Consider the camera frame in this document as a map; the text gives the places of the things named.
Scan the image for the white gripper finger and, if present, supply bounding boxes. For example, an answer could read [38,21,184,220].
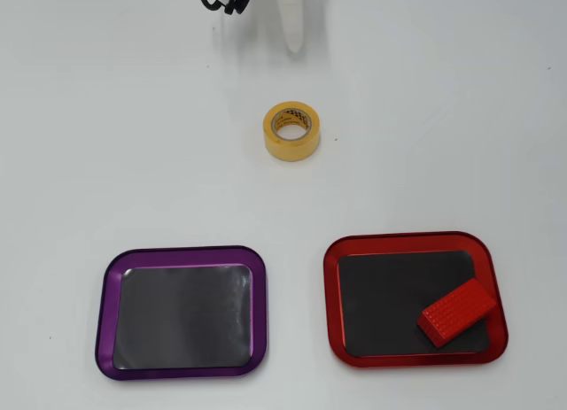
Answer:
[264,0,330,56]

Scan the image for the red studded block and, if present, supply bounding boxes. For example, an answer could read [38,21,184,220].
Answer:
[416,276,499,350]

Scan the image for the red square dish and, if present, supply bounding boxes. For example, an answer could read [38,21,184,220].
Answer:
[322,230,509,369]

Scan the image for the purple square dish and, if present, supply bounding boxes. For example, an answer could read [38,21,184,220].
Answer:
[94,244,269,382]

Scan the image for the yellow tape roll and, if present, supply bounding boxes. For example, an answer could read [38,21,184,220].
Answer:
[262,100,322,162]

